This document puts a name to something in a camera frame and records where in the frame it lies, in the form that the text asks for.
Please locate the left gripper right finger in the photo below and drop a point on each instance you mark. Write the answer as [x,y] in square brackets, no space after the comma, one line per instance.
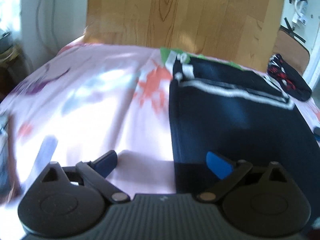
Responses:
[230,173]

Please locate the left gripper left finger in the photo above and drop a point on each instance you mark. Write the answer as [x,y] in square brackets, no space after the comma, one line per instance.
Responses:
[94,175]

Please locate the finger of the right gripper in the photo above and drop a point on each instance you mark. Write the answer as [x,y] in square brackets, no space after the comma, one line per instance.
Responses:
[316,133]

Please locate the navy green striped garment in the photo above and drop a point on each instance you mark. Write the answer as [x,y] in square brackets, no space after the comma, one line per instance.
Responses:
[220,108]

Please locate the black red patterned garment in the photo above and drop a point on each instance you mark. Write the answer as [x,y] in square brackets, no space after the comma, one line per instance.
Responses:
[289,79]

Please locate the pink patterned bed sheet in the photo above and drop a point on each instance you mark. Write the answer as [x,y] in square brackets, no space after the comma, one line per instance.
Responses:
[93,98]

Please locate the brown wooden side panel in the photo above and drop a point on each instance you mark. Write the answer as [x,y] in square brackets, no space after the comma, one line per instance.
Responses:
[295,54]

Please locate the cluttered bedside table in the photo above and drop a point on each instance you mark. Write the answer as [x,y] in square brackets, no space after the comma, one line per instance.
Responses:
[14,64]

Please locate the wooden headboard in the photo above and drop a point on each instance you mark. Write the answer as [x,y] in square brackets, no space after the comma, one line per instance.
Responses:
[242,31]

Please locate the white wall charger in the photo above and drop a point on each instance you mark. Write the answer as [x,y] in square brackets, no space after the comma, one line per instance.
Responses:
[299,14]

